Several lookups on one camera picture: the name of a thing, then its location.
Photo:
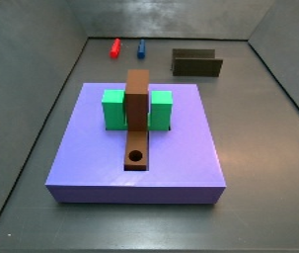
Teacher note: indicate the blue peg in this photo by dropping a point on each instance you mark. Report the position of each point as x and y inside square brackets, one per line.
[141, 50]

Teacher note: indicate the red peg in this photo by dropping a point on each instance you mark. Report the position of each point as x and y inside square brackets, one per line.
[115, 48]

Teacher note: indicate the green block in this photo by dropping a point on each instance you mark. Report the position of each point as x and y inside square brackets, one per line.
[160, 106]
[112, 103]

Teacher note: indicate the green block left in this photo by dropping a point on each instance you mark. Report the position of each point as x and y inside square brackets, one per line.
[112, 103]

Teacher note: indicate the green block right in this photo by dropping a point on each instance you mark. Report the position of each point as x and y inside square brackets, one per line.
[160, 106]

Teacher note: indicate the brown L-shaped block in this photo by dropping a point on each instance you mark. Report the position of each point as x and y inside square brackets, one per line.
[136, 113]

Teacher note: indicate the purple base block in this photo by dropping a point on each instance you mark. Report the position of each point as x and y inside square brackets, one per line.
[184, 176]

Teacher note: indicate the black angled fixture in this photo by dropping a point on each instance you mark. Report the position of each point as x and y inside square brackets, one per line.
[195, 62]

